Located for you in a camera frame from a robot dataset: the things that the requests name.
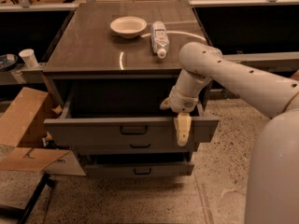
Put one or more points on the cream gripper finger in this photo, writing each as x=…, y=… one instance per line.
x=165, y=104
x=183, y=124

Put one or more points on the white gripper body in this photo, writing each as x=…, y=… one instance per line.
x=183, y=102

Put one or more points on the grey top drawer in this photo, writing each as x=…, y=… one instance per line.
x=116, y=113

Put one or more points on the grey drawer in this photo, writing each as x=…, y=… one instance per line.
x=116, y=113
x=139, y=170
x=106, y=149

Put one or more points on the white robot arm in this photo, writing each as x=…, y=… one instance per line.
x=273, y=184

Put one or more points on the grey middle drawer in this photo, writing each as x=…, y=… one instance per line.
x=106, y=149

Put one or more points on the grey bottom drawer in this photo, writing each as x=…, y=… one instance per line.
x=139, y=170

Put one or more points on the grey drawer cabinet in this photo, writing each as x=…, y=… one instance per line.
x=89, y=49

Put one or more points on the open cardboard box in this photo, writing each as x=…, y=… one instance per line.
x=22, y=128

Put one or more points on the white plastic bottle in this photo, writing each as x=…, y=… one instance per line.
x=159, y=39

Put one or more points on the white ceramic bowl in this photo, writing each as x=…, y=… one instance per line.
x=128, y=27

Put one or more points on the white paper cup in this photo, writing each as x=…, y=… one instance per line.
x=28, y=56

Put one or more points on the dark round dish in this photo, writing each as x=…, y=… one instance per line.
x=8, y=62

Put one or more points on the black metal stand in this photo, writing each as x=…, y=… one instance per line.
x=22, y=214

